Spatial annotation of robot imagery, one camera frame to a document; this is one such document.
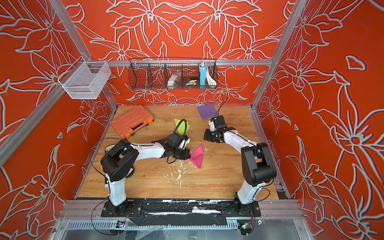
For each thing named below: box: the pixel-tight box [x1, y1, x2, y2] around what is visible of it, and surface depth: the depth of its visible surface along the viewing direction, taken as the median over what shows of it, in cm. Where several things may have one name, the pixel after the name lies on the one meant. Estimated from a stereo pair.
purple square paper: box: [196, 103, 219, 120], surface depth 121 cm
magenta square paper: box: [189, 143, 204, 169], surface depth 93 cm
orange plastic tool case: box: [110, 105, 155, 139], surface depth 106 cm
